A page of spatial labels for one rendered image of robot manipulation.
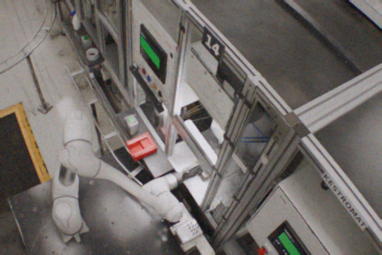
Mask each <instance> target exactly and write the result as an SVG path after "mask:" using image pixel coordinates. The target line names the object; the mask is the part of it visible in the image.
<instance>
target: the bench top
mask: <svg viewBox="0 0 382 255"><path fill-rule="evenodd" d="M113 153H114V154H115V155H116V157H117V158H118V159H119V161H120V162H121V163H122V164H123V165H124V167H125V168H126V169H127V170H128V171H129V172H130V173H131V172H133V171H134V170H135V169H137V168H138V167H139V166H140V164H139V163H138V162H135V160H134V158H133V157H132V155H131V154H130V153H129V152H128V150H126V149H125V147H124V146H122V147H121V148H118V149H116V150H115V151H113ZM99 159H100V160H102V161H104V162H105V163H107V164H108V165H110V166H112V167H114V168H115V169H118V170H119V171H120V172H121V173H123V174H124V175H126V176H127V177H129V176H128V175H129V174H128V173H127V172H126V171H125V170H124V169H123V168H122V166H121V165H120V164H119V163H118V162H117V160H116V159H115V157H114V156H113V155H112V153H111V152H110V153H108V154H105V155H103V156H101V157H99ZM135 178H136V179H138V181H139V182H141V184H142V185H146V184H147V183H148V182H150V181H152V180H154V178H153V177H152V176H151V175H150V174H149V173H148V172H147V171H146V170H145V169H142V170H141V171H140V172H139V173H137V174H136V175H135ZM78 179H79V182H78V207H79V210H80V211H81V215H82V217H83V220H84V221H85V223H86V225H87V226H88V228H89V229H90V231H89V232H88V233H83V234H81V235H80V237H81V242H80V243H79V242H77V241H76V240H75V238H74V239H70V240H69V242H64V240H63V237H62V234H61V232H60V229H59V227H57V226H56V224H55V223H54V220H53V218H52V208H53V204H54V199H53V197H52V179H51V180H48V181H46V182H45V183H44V182H43V183H41V184H40V185H38V186H35V187H32V188H31V189H29V190H27V191H24V192H22V193H20V194H19V195H18V194H17V195H15V196H14V197H12V198H9V199H8V202H9V204H10V208H11V210H12V212H13V216H14V218H15V220H16V224H17V227H18V228H19V232H20V234H21V236H22V240H23V242H24V244H25V247H26V250H27V252H28V254H29V255H185V253H184V252H183V251H182V249H181V247H180V245H179V244H178V243H177V241H176V240H175V237H174V236H173V235H172V232H171V231H170V229H169V225H168V224H167V222H164V223H162V222H161V220H162V219H163V216H162V215H161V214H159V213H157V212H156V211H155V208H154V207H152V206H150V205H148V204H147V203H144V202H143V201H141V200H140V199H139V198H137V197H135V196H134V195H132V194H131V193H130V192H128V191H126V190H125V189H123V188H122V187H121V186H119V185H117V184H116V183H114V182H113V181H111V180H108V179H102V178H91V177H83V176H82V175H80V174H78ZM131 180H132V181H133V182H135V183H136V184H138V182H136V181H135V179H133V178H131ZM138 185H139V184H138ZM139 186H141V185H139ZM170 192H171V193H172V194H173V195H174V196H175V197H176V198H177V200H178V202H179V203H180V202H182V203H183V205H184V206H185V207H186V209H187V211H188V213H189V214H190V216H191V217H192V219H194V218H193V216H192V214H191V213H190V211H189V210H188V208H187V206H186V205H185V203H184V202H183V200H182V199H181V196H180V195H179V194H178V192H177V190H176V189H175V188H174V189H172V190H170ZM29 195H31V196H30V197H29ZM20 214H22V217H20ZM194 220H195V219H194Z"/></svg>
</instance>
